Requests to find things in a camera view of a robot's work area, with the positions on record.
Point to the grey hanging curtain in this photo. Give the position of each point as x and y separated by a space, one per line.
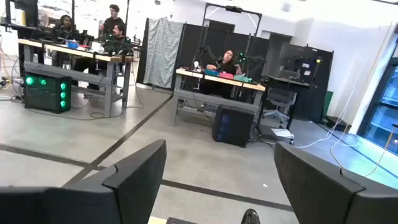
161 53

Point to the dark framed window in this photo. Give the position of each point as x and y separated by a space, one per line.
384 109

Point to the white box on floor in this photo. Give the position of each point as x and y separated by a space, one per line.
281 134

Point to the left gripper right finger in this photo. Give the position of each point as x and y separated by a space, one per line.
335 199

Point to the black overhead camera gantry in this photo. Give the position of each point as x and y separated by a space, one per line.
205 18

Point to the black standing desk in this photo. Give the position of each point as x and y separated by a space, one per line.
289 82

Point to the green storage bin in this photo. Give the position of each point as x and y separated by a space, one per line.
243 79

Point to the square wall vent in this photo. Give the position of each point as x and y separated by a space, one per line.
286 7

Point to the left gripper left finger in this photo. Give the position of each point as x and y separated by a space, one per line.
93 199

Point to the pink storage bin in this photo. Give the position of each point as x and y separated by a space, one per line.
226 75

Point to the black partition wall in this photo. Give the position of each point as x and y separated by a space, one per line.
192 40

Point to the wooden top grey workbench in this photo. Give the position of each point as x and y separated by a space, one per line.
217 80
81 53

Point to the computer tower green lights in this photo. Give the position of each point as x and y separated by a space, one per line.
46 93

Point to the person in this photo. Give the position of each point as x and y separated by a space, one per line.
66 26
119 32
228 63
112 21

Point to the teal storage bin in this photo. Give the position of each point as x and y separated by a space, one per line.
211 72

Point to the grey office chair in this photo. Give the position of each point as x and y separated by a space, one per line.
280 98

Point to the background robot arms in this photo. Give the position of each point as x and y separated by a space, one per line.
118 45
252 60

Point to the black computer tower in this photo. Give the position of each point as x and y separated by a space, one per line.
233 126

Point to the black gantry camera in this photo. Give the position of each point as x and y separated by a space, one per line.
234 9

